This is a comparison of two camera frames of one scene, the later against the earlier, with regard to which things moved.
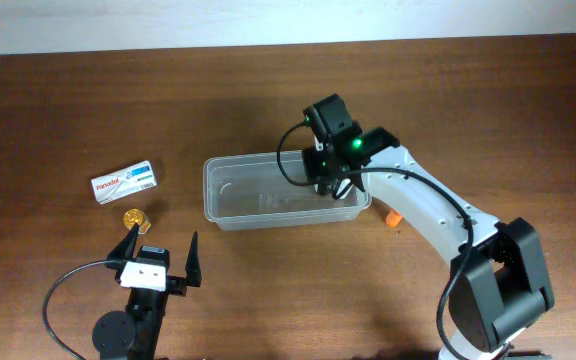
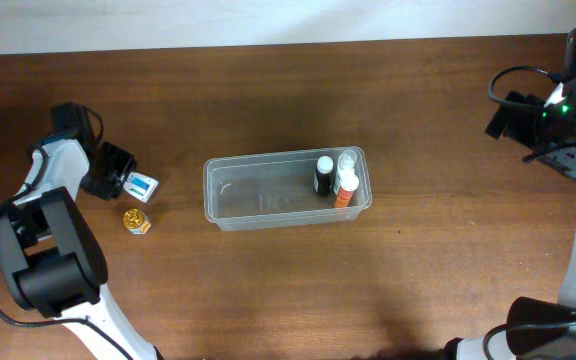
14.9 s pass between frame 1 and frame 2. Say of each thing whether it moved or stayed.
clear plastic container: stayed
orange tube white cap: moved
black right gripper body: moved
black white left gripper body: moved
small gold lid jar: stayed
